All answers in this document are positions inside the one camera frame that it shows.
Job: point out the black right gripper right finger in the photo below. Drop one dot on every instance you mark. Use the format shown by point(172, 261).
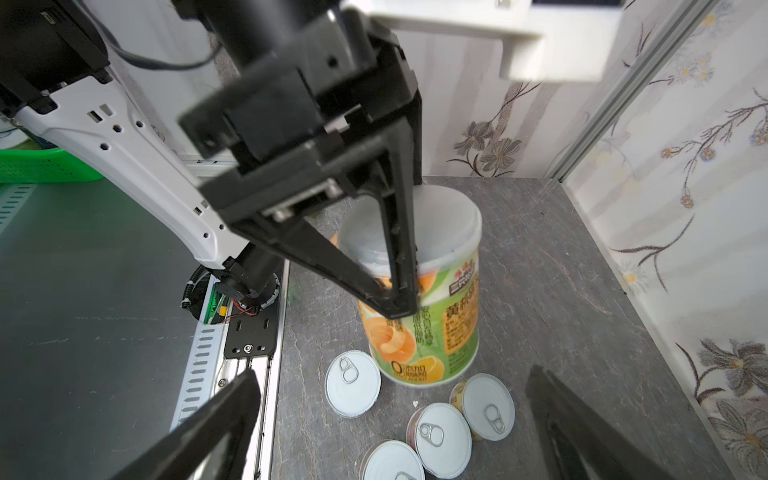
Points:
point(576, 442)

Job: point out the pink label can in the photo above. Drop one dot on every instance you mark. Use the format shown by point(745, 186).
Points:
point(441, 438)

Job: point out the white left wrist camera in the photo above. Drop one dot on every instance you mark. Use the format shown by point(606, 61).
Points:
point(542, 41)

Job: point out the salmon label can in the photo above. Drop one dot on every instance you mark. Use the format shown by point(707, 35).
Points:
point(487, 406)

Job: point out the white blue label can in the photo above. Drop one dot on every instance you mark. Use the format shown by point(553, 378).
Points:
point(352, 383)

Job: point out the green orange peach can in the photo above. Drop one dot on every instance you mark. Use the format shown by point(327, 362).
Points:
point(440, 341)

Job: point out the yellow label can near cabinet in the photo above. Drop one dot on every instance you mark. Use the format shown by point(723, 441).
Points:
point(391, 460)

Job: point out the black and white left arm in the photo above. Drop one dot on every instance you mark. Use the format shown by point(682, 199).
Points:
point(55, 84)

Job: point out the green plastic basket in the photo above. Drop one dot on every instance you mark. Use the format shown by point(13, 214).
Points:
point(44, 166)

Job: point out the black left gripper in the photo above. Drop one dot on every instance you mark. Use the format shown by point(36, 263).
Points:
point(313, 82)

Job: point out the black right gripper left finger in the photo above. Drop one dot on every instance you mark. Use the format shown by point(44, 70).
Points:
point(230, 416)

